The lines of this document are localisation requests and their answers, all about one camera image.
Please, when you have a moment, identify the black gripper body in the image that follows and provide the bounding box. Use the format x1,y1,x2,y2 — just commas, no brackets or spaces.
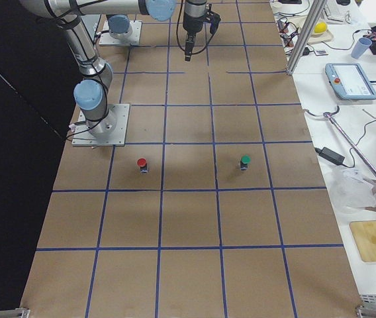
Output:
183,0,207,34

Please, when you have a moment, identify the red push button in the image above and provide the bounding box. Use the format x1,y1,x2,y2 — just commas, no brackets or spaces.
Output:
136,158,148,174

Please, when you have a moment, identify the yellow lemon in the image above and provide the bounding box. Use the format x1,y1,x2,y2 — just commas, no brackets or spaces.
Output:
313,22,328,34

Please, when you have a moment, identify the metal cane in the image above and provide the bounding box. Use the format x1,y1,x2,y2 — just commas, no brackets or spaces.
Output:
303,105,376,177

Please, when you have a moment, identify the blue teach pendant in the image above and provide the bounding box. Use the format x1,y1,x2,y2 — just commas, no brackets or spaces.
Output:
324,63,376,101

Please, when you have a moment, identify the light blue cup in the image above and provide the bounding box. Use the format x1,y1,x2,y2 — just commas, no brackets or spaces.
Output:
350,37,373,59

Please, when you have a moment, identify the black power adapter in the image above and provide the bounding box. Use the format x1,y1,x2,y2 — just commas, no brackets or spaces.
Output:
317,147,345,166

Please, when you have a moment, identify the clear plastic bag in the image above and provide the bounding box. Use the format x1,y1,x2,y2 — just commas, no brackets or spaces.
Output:
328,168,376,209

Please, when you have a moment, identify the wooden cutting board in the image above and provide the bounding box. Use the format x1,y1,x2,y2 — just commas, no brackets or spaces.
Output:
350,221,376,262

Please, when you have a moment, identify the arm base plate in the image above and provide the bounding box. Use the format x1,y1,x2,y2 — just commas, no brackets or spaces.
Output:
71,104,130,146
99,21,142,46

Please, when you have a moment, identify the aluminium frame post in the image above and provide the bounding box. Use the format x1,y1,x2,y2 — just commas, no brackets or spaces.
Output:
286,0,327,76

